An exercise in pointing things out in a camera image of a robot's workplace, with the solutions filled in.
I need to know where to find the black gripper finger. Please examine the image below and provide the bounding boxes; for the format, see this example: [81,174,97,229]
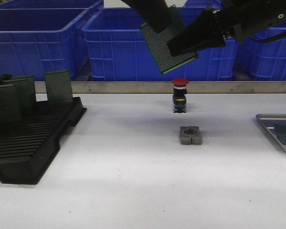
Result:
[122,0,172,33]

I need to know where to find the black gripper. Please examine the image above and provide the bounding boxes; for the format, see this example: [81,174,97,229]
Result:
[167,0,286,56]

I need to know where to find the silver metal tray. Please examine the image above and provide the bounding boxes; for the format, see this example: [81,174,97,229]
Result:
[255,114,286,153]

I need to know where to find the green circuit board front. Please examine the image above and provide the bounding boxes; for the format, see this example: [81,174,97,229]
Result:
[0,84,21,124]

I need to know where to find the black slotted board rack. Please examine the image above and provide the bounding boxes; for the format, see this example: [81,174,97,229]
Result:
[0,74,86,185]

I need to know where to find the blue crate rear right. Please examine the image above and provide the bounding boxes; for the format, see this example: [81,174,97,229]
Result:
[183,0,224,10]

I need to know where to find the blue crate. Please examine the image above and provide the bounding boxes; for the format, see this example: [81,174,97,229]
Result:
[183,0,224,10]
[0,0,104,10]
[0,8,90,81]
[82,8,237,81]
[236,22,286,81]

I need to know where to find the blue crate front centre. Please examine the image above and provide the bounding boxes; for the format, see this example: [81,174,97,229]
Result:
[82,8,237,81]

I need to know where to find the red emergency stop button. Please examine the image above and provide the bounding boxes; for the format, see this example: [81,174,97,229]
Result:
[172,78,189,113]

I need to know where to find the blue crate front right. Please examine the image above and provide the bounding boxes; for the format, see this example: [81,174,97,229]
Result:
[236,22,286,81]

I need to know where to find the grey metal clamp block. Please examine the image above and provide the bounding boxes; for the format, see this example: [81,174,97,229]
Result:
[179,126,203,145]

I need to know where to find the blue crate front left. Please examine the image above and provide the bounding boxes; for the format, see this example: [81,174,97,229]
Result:
[0,8,90,81]

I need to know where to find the blue crate rear left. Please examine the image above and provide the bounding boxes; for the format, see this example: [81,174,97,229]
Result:
[0,0,104,10]

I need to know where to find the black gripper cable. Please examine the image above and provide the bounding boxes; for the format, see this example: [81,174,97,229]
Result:
[250,27,286,44]

